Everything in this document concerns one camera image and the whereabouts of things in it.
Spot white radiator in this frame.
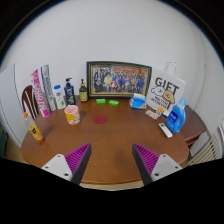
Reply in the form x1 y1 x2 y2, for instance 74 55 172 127
185 128 224 168

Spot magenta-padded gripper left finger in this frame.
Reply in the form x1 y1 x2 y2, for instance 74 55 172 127
40 142 93 186

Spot flat round red coaster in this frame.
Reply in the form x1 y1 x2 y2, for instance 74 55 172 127
93 114 108 125

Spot white blue-capped shampoo bottle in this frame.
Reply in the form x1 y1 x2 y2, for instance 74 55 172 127
52 84 67 111

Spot white green and blue tube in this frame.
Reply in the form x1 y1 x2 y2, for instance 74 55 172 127
40 64 58 113

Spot blue tissue pack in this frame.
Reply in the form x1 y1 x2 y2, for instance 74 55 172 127
128 92 148 111

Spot dark wooden chair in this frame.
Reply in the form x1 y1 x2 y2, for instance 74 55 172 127
21 84 40 121

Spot small flat card box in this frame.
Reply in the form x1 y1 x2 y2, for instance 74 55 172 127
144 108 161 121

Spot pink and white tube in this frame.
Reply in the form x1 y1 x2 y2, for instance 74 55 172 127
30 68 51 120

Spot blue detergent bottle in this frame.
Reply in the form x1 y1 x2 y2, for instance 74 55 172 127
165 97 188 135

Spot white remote control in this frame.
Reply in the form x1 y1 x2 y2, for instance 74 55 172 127
157 122 174 139

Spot framed group photo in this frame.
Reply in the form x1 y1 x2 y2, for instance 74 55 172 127
86 60 153 100

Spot orange-capped juice bottle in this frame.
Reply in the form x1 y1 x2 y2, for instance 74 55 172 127
22 112 45 144

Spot pink and yellow mug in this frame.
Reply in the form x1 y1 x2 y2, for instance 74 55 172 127
63 104 82 126

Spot white paper gift bag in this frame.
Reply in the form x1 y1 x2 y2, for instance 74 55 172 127
145 61 187 118

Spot dark blue pump bottle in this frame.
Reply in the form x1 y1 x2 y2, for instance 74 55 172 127
63 77 77 107

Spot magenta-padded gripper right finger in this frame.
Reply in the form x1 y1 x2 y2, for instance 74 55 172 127
131 143 184 186

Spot amber pump bottle yellow label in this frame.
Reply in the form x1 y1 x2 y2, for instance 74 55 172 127
78 78 89 103

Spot green crates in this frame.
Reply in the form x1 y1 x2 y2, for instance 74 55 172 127
0 122 8 158

